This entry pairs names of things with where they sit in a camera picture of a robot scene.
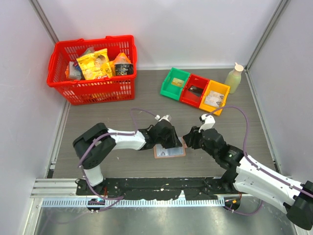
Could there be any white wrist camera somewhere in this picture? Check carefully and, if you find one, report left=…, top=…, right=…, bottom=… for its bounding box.
left=155, top=115, right=172, bottom=122
left=199, top=114, right=216, bottom=133

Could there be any white cable duct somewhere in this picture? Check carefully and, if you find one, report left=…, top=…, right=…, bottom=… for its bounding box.
left=42, top=197, right=224, bottom=208

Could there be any red plastic bin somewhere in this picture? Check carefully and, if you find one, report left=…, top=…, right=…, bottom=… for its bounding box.
left=179, top=74, right=210, bottom=108

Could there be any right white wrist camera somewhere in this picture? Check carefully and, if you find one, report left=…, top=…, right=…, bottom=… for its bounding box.
left=199, top=114, right=216, bottom=133

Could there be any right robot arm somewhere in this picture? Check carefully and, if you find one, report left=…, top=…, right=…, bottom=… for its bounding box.
left=183, top=126, right=313, bottom=230

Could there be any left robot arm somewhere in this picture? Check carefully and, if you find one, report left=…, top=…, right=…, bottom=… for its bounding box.
left=73, top=119, right=183, bottom=195

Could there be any green lotion bottle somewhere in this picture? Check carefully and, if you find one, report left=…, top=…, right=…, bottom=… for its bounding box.
left=224, top=63, right=244, bottom=94

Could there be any pink leather card holder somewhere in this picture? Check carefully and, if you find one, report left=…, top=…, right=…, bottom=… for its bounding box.
left=154, top=137, right=187, bottom=159

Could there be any yellow plastic bin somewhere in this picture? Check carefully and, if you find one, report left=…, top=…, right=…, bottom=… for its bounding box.
left=199, top=80, right=230, bottom=113

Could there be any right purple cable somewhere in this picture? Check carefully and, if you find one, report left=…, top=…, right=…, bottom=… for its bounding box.
left=202, top=105, right=313, bottom=216

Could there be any red plastic shopping basket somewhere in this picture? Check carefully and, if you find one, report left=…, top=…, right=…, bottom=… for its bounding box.
left=46, top=35, right=137, bottom=105

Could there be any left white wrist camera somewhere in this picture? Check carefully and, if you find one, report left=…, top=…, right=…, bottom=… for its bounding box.
left=155, top=115, right=172, bottom=122

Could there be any black credit card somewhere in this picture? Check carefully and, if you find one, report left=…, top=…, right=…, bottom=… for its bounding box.
left=188, top=86, right=203, bottom=97

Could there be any grey small box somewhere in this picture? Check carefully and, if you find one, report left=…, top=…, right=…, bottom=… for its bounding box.
left=65, top=61, right=82, bottom=80

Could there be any white VIP credit card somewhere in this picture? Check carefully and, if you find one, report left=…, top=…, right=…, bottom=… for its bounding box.
left=207, top=91, right=224, bottom=102

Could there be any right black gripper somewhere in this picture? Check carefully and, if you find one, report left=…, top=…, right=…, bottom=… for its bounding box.
left=183, top=125, right=218, bottom=159

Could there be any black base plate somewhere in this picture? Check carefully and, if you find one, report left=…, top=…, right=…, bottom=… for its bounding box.
left=76, top=176, right=250, bottom=200

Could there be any gold credit card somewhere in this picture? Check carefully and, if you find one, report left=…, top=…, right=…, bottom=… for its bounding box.
left=171, top=77, right=184, bottom=88

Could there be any black round can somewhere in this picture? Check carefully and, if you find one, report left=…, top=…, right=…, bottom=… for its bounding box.
left=114, top=63, right=134, bottom=76

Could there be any yellow chips bag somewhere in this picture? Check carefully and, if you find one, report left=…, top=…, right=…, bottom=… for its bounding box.
left=76, top=48, right=113, bottom=80

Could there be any green plastic bin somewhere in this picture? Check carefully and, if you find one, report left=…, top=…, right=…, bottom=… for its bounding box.
left=160, top=68, right=191, bottom=101

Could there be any orange snack packet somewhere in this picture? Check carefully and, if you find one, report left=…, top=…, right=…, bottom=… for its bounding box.
left=109, top=52, right=131, bottom=75

